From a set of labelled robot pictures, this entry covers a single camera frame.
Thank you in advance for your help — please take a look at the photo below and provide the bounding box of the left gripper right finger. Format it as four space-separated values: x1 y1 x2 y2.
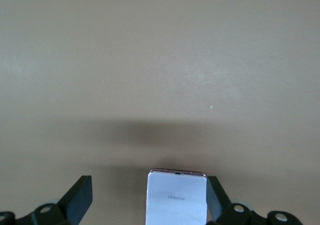
206 175 308 225

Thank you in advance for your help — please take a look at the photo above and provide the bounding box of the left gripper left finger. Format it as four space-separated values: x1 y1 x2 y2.
0 175 94 225

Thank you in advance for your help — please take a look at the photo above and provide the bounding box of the lavender flip phone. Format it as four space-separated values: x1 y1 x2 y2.
145 168 208 225

